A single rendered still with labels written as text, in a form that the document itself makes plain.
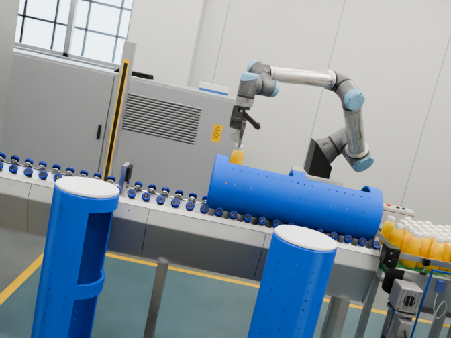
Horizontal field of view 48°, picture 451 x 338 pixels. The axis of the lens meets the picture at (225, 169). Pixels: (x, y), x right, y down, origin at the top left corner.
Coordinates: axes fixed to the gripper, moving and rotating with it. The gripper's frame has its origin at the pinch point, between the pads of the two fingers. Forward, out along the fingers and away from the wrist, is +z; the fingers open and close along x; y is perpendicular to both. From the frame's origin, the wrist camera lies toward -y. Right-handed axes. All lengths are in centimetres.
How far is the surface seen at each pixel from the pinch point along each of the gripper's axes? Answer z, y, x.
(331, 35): -88, -84, -284
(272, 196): 19.7, -20.8, 14.4
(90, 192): 25, 60, 49
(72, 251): 51, 63, 54
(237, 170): 10.7, -1.3, 10.1
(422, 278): 43, -101, 23
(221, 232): 43.2, 0.3, 13.8
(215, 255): 57, 1, 12
